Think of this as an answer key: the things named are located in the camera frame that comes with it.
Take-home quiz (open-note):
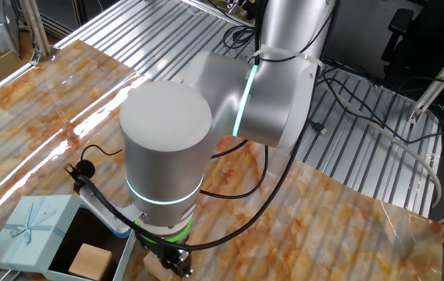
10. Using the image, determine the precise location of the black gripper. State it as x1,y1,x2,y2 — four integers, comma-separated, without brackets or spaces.
137,232,194,279

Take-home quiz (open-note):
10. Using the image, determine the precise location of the large wooden cube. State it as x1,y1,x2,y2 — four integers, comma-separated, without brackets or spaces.
68,243,113,281
143,251,176,281

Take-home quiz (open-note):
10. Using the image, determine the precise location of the light blue lid with bow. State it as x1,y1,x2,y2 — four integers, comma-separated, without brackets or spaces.
0,194,82,274

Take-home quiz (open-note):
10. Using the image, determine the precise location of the orange marble pattern mat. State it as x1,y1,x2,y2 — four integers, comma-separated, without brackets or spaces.
0,38,444,281

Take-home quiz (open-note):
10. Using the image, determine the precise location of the black office chair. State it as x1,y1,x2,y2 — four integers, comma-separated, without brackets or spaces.
381,0,444,128

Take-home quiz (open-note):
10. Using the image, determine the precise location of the green flange ring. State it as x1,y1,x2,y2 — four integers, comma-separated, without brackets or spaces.
134,218,194,245

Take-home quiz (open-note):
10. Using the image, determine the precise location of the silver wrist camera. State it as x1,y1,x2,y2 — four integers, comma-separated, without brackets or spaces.
73,181,144,239

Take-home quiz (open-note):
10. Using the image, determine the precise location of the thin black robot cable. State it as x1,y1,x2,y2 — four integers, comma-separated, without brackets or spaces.
80,138,269,200

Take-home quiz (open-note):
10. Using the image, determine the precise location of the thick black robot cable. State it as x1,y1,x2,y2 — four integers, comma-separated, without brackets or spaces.
64,46,324,251

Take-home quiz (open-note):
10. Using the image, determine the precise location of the black usb cable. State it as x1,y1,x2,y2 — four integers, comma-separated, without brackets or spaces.
307,68,363,136

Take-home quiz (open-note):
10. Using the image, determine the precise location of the coiled black cable bundle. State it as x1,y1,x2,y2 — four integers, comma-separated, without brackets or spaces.
221,23,261,52

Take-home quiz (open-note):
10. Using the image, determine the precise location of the long black table cable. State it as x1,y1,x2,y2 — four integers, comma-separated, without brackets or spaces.
314,58,444,145

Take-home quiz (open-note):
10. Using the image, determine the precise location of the thick white cable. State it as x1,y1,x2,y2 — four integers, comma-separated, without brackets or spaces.
334,93,443,208

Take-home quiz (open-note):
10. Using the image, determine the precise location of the slanted aluminium frame post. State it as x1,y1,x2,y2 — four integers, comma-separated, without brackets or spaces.
17,0,53,67
408,30,444,125

